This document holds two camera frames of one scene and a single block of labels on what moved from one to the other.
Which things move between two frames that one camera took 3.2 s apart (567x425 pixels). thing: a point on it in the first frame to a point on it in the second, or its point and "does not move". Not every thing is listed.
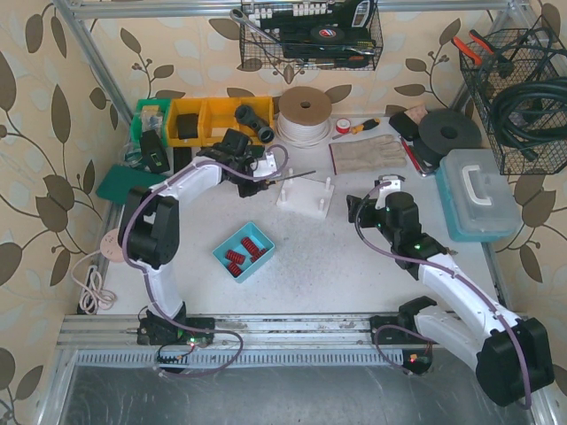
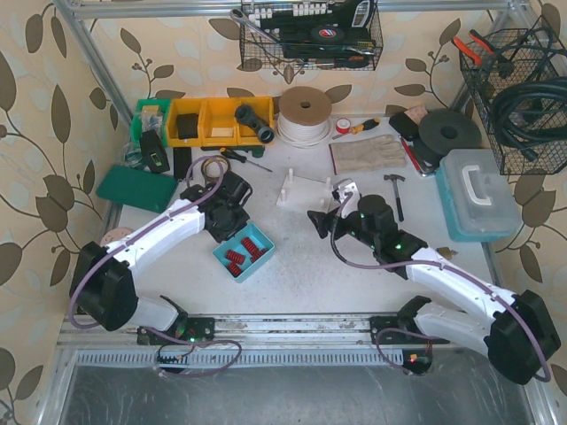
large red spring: (251, 248) does not move
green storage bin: (151, 114) does not move
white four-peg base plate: (305, 197) does not move
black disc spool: (442, 130) does not move
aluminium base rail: (336, 341) does not move
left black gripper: (255, 180) to (229, 221)
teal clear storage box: (476, 200) does not move
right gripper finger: (355, 204) to (318, 219)
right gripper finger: (356, 218) to (323, 227)
